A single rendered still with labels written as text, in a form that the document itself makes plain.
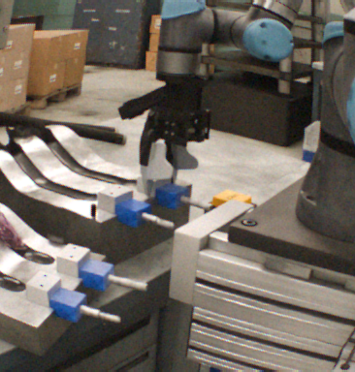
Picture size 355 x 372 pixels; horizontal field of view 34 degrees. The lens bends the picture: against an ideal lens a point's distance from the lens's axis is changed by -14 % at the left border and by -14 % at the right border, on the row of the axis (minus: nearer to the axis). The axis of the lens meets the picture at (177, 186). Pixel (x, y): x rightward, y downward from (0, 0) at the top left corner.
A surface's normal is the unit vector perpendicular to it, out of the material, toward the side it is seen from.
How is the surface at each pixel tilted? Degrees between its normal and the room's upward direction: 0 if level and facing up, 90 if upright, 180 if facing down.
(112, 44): 90
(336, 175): 72
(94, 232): 90
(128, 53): 90
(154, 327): 90
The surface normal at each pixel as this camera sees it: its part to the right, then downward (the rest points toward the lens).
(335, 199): -0.62, -0.11
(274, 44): 0.23, 0.34
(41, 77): -0.36, 0.28
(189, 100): -0.55, 0.23
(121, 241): 0.83, 0.25
